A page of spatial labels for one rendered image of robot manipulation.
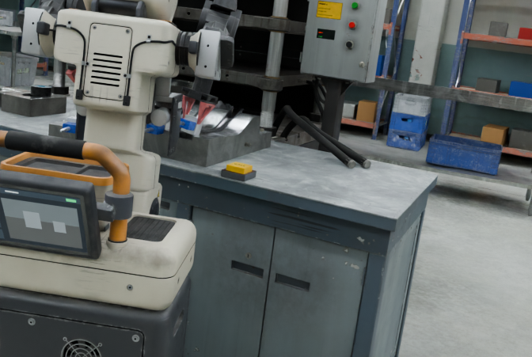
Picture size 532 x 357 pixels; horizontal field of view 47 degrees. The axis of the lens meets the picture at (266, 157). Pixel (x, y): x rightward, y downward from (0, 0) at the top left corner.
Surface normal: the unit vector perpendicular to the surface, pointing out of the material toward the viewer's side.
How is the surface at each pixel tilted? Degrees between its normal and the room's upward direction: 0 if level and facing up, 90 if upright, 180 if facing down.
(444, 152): 92
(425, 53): 90
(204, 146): 90
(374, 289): 90
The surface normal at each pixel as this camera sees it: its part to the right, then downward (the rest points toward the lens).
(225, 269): -0.41, 0.15
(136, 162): -0.07, 0.06
